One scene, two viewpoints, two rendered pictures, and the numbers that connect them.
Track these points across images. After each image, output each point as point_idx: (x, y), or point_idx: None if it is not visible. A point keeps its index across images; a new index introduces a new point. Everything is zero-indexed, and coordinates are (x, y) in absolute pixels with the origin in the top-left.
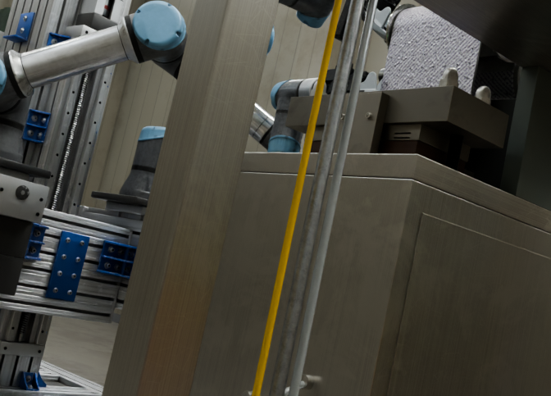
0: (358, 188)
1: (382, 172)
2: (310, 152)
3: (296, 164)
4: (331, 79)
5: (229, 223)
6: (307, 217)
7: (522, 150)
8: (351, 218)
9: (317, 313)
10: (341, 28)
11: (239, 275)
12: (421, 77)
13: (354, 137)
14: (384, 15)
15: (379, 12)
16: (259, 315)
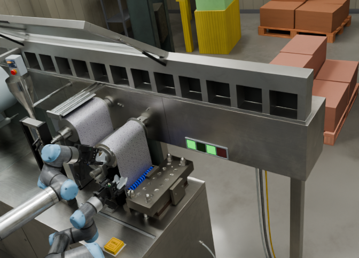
0: (196, 201)
1: (200, 192)
2: (161, 212)
3: (179, 216)
4: (104, 194)
5: (165, 253)
6: (264, 204)
7: (163, 158)
8: (197, 208)
9: (197, 231)
10: (84, 174)
11: (175, 256)
12: (134, 164)
13: (180, 194)
14: (104, 156)
15: (100, 157)
16: (185, 252)
